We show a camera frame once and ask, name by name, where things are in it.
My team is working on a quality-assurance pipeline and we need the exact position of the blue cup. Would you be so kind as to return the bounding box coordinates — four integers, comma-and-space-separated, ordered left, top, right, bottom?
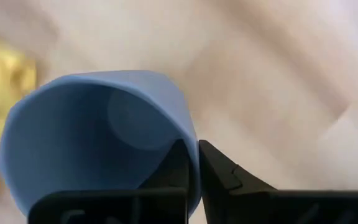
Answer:
0, 70, 202, 218

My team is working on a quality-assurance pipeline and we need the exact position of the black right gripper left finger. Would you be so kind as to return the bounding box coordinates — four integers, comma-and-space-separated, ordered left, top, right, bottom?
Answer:
28, 139, 190, 224

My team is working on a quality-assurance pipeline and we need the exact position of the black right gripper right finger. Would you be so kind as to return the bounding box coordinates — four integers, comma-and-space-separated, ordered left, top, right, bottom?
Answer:
198, 139, 358, 224

